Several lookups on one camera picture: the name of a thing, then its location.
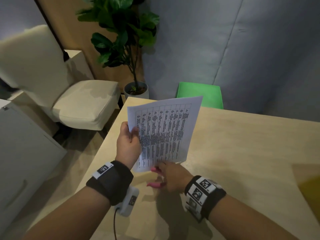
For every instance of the person's left forearm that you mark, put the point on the person's left forearm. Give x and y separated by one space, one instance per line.
70 217

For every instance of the green stool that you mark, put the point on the green stool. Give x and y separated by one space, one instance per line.
200 93

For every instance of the beige side table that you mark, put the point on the beige side table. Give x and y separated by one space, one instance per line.
80 64

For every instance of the white printed paper sheet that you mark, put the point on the white printed paper sheet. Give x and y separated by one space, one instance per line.
167 129

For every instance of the beige armchair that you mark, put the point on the beige armchair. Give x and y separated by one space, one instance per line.
50 72

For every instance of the pink hole punch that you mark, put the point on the pink hole punch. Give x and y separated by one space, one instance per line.
156 184

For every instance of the person's left hand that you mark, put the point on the person's left hand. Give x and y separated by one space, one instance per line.
127 147

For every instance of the black wristband single marker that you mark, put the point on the black wristband single marker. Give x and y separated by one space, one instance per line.
112 182

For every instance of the person's right hand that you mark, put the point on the person's right hand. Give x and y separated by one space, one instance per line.
176 177

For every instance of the person's right forearm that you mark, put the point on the person's right forearm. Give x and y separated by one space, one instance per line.
250 222

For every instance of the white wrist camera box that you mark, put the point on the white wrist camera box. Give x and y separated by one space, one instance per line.
128 202

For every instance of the green potted plant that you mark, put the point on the green potted plant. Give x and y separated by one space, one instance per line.
120 27

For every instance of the white cabinet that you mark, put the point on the white cabinet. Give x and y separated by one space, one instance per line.
25 159

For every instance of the black wristband several markers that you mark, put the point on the black wristband several markers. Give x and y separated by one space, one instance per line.
207 194

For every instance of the yellow plastic bin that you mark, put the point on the yellow plastic bin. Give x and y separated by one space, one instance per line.
311 197

